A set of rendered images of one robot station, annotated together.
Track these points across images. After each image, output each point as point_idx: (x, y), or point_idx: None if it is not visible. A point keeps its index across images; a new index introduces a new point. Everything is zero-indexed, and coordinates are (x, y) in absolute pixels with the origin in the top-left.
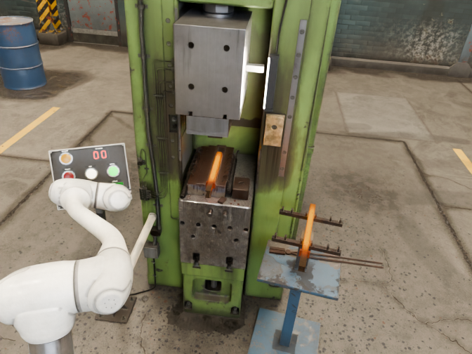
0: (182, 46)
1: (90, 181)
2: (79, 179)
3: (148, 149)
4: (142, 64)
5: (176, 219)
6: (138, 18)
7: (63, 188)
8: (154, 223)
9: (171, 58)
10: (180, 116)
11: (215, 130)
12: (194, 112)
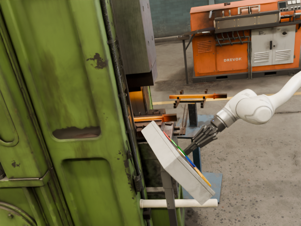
0: (142, 10)
1: (244, 99)
2: (248, 100)
3: (127, 136)
4: (113, 49)
5: (144, 188)
6: (100, 4)
7: (266, 101)
8: (142, 209)
9: (114, 36)
10: (127, 87)
11: (156, 72)
12: (152, 64)
